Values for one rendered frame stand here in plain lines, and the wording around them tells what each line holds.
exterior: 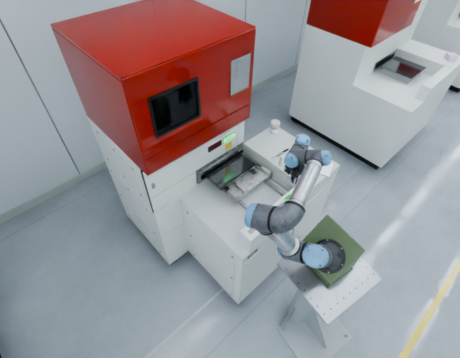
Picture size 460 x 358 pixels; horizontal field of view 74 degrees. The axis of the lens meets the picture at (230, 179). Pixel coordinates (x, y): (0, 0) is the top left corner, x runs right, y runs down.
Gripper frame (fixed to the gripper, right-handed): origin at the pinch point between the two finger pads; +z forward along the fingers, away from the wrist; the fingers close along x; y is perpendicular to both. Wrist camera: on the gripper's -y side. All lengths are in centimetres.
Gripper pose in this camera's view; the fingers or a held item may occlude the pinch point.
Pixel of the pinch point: (294, 184)
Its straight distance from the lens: 185.7
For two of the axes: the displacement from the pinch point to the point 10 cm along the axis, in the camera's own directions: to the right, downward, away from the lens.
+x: -7.3, 4.9, -4.6
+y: -6.8, -5.5, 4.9
